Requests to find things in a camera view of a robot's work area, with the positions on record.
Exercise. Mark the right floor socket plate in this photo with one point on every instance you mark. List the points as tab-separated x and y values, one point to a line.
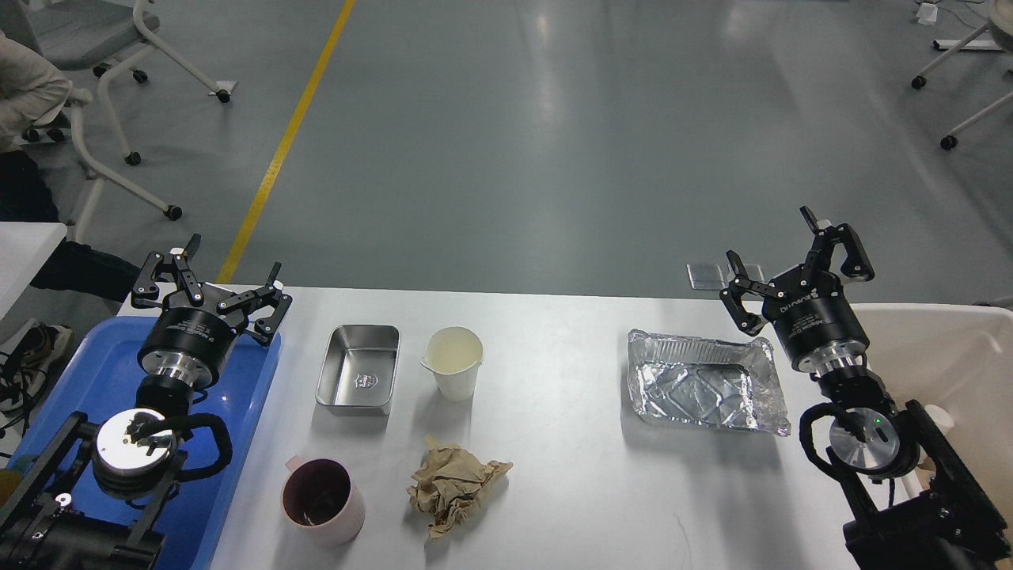
754	272

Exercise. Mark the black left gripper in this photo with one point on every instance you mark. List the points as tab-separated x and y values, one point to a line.
198	326

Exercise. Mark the floor socket plate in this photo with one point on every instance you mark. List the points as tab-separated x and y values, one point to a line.
754	272
706	276

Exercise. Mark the aluminium foil tray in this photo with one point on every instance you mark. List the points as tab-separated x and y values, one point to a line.
705	383

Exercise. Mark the seated person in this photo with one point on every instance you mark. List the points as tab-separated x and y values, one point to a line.
32	88

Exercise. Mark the pink ceramic mug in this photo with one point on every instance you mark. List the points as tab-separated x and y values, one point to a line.
320	497

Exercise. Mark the white plastic bin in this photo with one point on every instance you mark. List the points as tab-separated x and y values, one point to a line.
960	359

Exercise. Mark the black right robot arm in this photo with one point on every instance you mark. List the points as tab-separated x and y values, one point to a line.
914	503

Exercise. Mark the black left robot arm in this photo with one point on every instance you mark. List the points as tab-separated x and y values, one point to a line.
136	455

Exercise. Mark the small white side table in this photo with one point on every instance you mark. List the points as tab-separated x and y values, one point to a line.
25	247

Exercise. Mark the stainless steel rectangular container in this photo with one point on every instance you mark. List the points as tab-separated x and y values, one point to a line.
358	373

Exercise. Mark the left floor socket plate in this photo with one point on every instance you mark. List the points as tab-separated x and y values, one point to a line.
706	276

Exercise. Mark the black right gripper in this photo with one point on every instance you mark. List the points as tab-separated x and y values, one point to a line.
815	321

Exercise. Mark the white paper cup in bin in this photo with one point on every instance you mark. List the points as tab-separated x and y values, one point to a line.
940	417

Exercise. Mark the crumpled brown paper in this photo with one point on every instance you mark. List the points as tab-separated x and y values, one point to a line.
451	484

